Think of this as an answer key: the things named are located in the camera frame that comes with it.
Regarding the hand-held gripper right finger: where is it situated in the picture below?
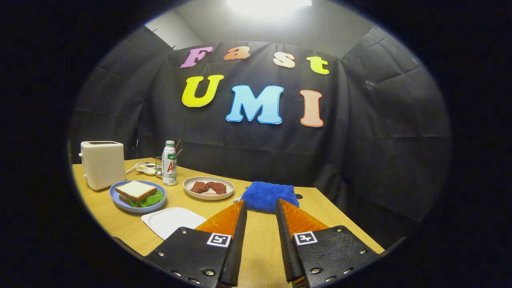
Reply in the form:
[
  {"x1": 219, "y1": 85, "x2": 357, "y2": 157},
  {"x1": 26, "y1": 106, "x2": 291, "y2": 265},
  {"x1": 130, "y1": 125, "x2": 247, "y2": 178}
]
[{"x1": 275, "y1": 198, "x2": 381, "y2": 288}]

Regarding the white drink bottle green cap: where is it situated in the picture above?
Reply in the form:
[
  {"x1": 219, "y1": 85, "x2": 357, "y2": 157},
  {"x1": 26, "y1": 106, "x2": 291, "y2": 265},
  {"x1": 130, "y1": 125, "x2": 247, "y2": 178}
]
[{"x1": 162, "y1": 140, "x2": 178, "y2": 186}]

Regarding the cream toaster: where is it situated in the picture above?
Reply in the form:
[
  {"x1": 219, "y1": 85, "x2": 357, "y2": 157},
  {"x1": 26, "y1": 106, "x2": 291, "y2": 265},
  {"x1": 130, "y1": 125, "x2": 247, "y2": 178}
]
[{"x1": 79, "y1": 141, "x2": 126, "y2": 191}]

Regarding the green lettuce leaf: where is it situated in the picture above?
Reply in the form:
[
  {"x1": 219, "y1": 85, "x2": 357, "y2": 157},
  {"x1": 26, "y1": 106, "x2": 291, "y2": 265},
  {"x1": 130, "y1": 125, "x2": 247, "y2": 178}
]
[{"x1": 120, "y1": 190, "x2": 166, "y2": 208}]

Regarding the blue folded towel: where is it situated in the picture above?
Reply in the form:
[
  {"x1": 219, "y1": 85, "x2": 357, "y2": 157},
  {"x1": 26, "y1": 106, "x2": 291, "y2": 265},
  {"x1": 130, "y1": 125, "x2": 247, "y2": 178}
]
[{"x1": 233, "y1": 181, "x2": 300, "y2": 213}]

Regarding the white square plate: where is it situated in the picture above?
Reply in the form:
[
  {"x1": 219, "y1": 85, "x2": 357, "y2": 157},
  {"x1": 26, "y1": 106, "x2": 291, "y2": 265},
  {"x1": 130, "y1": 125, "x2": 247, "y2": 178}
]
[{"x1": 141, "y1": 207, "x2": 207, "y2": 240}]

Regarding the blue round plate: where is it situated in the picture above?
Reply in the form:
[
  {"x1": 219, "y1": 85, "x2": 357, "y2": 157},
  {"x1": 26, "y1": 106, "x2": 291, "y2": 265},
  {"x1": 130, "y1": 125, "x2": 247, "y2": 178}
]
[{"x1": 109, "y1": 180, "x2": 167, "y2": 214}]

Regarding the toasted bread slice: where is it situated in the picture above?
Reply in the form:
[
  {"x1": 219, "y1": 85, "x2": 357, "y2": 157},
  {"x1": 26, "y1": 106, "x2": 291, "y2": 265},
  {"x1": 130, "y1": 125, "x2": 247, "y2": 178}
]
[{"x1": 115, "y1": 180, "x2": 157, "y2": 202}]

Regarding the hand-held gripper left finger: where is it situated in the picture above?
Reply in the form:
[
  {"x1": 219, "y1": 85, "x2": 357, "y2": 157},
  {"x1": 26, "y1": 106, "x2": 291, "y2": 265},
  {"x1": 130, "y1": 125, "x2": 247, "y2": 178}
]
[{"x1": 145, "y1": 199, "x2": 248, "y2": 288}]

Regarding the black backdrop cloth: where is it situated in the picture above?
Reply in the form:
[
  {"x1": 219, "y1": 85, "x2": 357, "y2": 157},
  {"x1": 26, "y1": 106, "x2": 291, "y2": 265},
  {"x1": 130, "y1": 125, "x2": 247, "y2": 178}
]
[{"x1": 69, "y1": 25, "x2": 452, "y2": 248}]

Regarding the beige round plate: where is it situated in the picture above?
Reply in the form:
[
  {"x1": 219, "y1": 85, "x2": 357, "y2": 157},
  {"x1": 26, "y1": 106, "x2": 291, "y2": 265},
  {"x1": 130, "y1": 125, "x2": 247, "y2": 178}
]
[{"x1": 183, "y1": 177, "x2": 235, "y2": 201}]

